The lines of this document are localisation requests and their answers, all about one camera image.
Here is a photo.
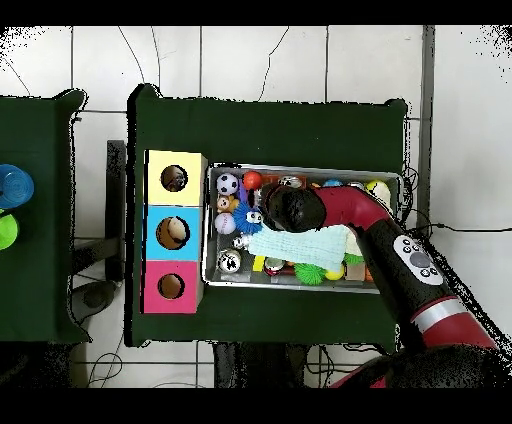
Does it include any light blue muslin cloth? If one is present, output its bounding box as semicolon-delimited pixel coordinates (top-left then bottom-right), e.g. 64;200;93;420
247;223;349;273

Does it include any colourful paper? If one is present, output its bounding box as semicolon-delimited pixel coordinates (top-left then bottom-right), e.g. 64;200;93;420
162;166;188;192

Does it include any shallow metal mesh bin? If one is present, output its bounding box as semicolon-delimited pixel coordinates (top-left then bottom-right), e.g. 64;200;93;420
201;161;402;295

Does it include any wooden box with three holes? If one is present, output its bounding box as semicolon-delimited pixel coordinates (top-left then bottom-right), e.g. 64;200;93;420
142;149;210;314

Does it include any blue fuzzy toy with eyes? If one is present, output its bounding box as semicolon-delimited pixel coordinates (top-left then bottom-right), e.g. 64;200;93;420
233;201;265;235

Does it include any orange ball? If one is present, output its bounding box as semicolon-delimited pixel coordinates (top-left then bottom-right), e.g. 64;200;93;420
242;170;264;191

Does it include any white baseball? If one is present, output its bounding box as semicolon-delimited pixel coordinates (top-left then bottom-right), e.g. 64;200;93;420
214;211;238;235

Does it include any black and white soccer ball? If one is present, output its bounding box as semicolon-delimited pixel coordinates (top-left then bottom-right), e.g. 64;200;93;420
215;172;240;196

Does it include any green spiky ball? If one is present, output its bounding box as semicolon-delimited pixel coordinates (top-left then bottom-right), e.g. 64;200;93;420
294;262;327;287

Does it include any dark green tablecloth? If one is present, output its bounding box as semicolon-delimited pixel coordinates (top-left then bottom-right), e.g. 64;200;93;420
124;82;409;348
0;89;91;347

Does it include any cream muslin cloth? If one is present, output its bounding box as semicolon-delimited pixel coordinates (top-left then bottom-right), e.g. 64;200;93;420
344;187;395;257

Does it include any blue plastic cup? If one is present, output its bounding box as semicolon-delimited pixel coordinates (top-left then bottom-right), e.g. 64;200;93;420
0;163;35;210

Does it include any green plastic cup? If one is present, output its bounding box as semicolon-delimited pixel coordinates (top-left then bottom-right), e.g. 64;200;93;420
0;211;20;251

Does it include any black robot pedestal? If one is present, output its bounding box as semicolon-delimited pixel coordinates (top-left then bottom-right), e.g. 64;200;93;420
213;341;309;388

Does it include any black cable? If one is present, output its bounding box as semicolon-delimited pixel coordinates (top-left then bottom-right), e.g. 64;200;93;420
403;221;512;241

